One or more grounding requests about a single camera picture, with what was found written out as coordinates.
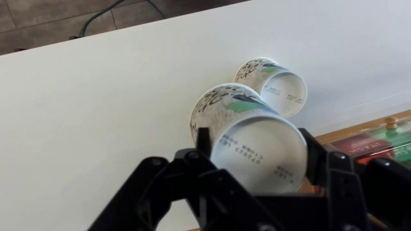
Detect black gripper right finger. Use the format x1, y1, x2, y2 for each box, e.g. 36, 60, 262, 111
300, 128, 411, 231

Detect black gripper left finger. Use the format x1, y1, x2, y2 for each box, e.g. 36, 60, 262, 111
87, 127, 282, 231

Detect patterned paper cup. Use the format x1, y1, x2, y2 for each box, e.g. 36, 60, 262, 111
233, 57, 308, 118
190, 83, 308, 193

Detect black floor cable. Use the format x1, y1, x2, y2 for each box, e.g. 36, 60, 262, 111
68, 0, 165, 41

